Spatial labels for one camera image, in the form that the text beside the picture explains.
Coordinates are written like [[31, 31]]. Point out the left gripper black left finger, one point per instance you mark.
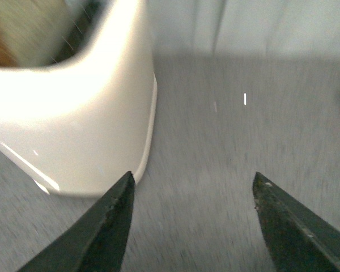
[[97, 240]]

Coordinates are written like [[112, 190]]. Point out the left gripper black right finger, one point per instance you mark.
[[297, 239]]

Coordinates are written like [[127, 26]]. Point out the cream white toaster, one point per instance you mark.
[[78, 112]]

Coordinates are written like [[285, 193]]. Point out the grey curtain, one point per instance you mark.
[[262, 28]]

